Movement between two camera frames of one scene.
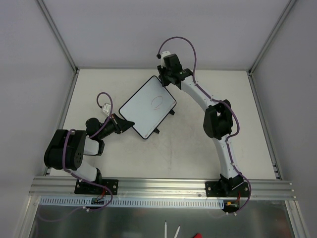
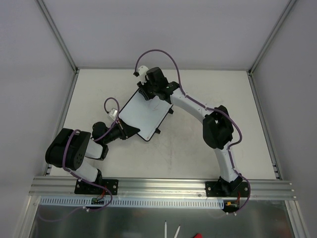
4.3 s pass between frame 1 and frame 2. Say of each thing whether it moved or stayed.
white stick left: stayed
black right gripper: moved
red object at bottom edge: stayed
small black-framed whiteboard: stayed
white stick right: stayed
